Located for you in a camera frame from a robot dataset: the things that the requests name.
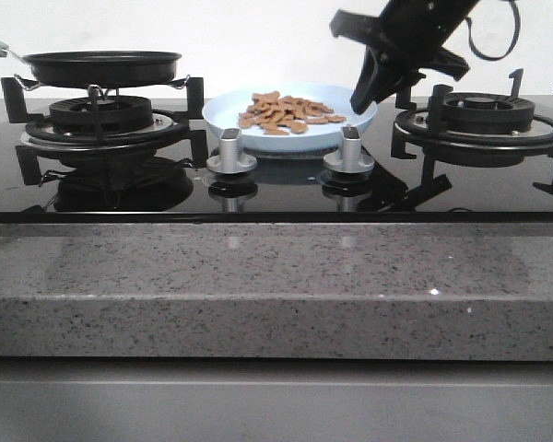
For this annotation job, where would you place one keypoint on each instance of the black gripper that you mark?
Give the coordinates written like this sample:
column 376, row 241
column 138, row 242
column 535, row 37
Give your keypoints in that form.
column 406, row 37

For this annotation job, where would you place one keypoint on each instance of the light blue plate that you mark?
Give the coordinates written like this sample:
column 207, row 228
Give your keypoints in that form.
column 222, row 113

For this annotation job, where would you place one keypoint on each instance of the brown meat slices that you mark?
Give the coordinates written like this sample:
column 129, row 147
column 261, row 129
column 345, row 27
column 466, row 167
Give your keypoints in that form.
column 280, row 115

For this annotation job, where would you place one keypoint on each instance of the black frying pan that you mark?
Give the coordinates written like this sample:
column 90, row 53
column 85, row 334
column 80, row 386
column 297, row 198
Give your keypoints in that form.
column 106, row 69

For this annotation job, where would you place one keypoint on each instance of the right black pan support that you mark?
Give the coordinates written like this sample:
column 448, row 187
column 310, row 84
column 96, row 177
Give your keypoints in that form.
column 492, row 160

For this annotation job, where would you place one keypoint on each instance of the black pan support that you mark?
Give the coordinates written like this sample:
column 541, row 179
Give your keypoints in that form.
column 16, row 108
column 492, row 160

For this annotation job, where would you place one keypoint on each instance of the right gas burner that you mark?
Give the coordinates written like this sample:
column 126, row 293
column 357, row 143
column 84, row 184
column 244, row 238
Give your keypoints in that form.
column 476, row 122

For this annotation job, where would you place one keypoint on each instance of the gas burner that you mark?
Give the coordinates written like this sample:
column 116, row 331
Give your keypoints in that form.
column 476, row 122
column 119, row 121

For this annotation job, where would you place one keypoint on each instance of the right silver stove knob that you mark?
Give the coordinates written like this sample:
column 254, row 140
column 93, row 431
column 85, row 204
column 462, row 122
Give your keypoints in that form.
column 348, row 158

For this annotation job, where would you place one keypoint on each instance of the silver stove knob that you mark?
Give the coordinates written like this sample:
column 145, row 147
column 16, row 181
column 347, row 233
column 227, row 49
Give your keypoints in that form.
column 231, row 159
column 348, row 158

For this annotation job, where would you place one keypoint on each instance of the black glass cooktop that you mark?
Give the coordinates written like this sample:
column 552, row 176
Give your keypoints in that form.
column 434, row 184

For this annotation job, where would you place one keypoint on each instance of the left silver stove knob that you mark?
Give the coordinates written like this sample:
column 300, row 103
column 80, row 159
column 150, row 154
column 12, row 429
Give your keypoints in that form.
column 231, row 159

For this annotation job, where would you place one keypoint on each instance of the left gas burner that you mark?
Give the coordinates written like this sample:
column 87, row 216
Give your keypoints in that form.
column 119, row 121

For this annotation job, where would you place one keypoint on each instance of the left black pan support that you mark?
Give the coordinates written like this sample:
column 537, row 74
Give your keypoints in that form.
column 16, row 108

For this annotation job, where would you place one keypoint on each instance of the grey cabinet front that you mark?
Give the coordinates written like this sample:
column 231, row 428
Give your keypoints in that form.
column 152, row 400

